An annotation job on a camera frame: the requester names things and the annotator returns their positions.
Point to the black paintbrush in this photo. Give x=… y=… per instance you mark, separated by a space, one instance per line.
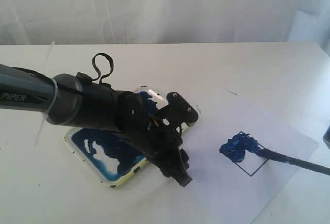
x=278 y=157

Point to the white paint tray with blue paint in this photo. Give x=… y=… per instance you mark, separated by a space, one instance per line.
x=103 y=157

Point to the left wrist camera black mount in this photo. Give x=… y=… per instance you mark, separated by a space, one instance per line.
x=177 y=111

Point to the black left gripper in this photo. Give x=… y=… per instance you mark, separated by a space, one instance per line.
x=158 y=142

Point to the white paper sheet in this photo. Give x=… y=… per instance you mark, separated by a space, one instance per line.
x=237 y=193

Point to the white backdrop curtain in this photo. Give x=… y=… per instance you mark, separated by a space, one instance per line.
x=162 y=21

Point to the left robot arm black grey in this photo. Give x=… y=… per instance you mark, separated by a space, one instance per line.
x=66 y=100

